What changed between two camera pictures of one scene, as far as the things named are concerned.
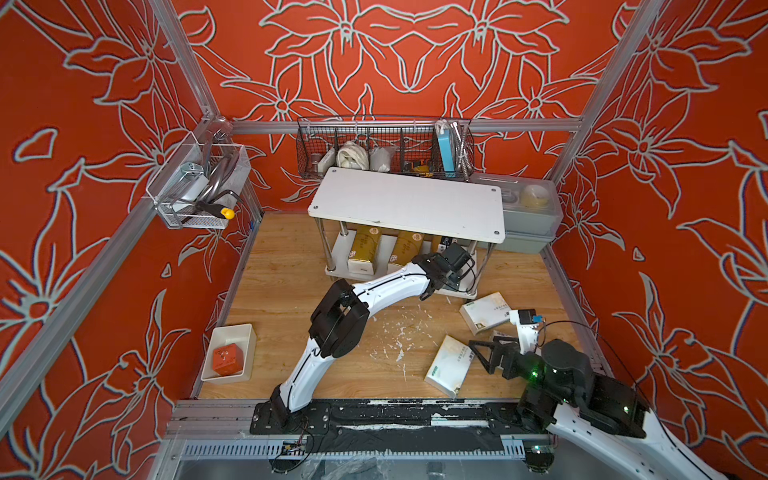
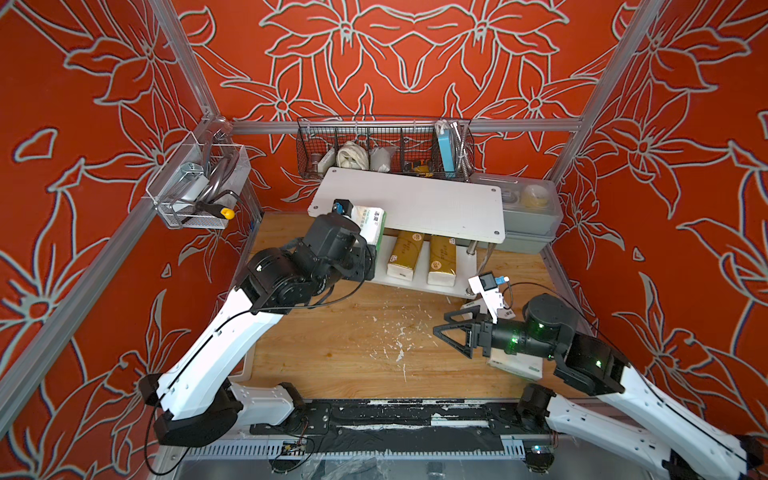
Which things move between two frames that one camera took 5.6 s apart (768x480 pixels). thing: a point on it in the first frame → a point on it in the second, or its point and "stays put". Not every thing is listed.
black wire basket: (439, 147) stays put
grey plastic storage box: (533, 212) stays put
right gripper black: (510, 358) → (481, 335)
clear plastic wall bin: (198, 181) stays put
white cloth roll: (352, 156) stays put
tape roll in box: (535, 196) stays put
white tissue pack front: (449, 365) → (371, 221)
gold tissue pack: (407, 245) stays put
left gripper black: (453, 278) → (366, 258)
